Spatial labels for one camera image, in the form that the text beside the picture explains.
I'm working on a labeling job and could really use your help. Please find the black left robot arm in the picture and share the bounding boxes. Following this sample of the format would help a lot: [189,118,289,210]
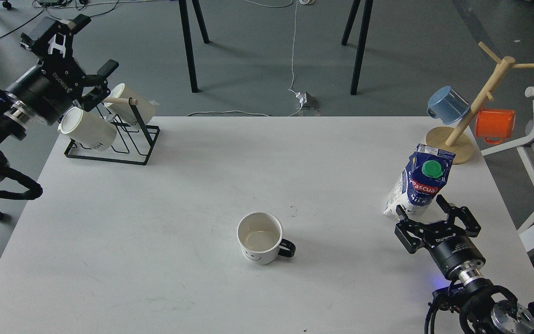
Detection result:
[0,14,119,200]

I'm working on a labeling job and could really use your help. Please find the cream mug on rack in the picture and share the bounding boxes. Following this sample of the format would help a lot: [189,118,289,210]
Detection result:
[103,83,156,128]
[57,107,117,152]

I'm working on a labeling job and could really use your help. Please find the white power plug adapter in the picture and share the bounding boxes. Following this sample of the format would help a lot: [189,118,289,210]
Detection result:
[295,91,318,110]

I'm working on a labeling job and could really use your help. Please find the black table legs left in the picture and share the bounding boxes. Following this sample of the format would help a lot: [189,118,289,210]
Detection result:
[178,0,210,93]

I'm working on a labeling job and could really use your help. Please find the black table legs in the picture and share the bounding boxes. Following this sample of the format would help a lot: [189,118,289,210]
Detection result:
[341,0,374,96]
[178,0,210,93]

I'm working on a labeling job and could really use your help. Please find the cream mug rear on rack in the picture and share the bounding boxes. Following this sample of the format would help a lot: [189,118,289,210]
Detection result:
[103,83,156,128]

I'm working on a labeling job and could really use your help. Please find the wooden mug tree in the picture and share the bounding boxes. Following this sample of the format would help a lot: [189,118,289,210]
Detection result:
[425,42,534,165]

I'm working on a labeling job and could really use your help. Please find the white mug with black handle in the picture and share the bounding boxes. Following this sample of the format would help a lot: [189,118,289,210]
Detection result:
[237,212,296,265]

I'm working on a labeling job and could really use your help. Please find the black wire mug rack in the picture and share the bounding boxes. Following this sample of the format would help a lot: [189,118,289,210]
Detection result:
[64,97,160,166]

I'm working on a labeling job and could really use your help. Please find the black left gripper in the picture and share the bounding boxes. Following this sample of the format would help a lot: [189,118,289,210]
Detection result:
[6,14,119,125]

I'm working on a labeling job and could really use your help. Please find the black table legs right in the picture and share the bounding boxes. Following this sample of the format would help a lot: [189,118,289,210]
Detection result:
[341,0,374,96]

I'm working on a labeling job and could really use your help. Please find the blue mug on tree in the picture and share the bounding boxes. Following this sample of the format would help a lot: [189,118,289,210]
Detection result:
[426,85,470,125]

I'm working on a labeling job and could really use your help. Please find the white cable on floor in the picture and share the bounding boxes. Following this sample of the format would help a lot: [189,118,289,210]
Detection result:
[186,0,316,117]

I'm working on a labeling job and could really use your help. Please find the orange mug on tree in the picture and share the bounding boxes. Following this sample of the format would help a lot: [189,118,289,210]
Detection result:
[473,108,516,145]

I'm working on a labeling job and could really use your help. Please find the black cables on floor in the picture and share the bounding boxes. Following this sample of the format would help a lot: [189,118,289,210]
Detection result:
[0,0,156,61]

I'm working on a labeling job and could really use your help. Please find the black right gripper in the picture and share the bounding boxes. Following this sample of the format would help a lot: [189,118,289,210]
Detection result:
[394,194,486,280]

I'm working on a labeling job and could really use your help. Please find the cream mug front on rack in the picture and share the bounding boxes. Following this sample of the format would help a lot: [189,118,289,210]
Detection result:
[57,107,117,152]

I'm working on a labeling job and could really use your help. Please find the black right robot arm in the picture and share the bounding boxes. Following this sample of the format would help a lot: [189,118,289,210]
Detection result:
[394,195,534,334]

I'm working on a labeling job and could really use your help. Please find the blue white milk carton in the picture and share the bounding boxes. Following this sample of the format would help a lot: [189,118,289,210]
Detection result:
[383,143,456,217]

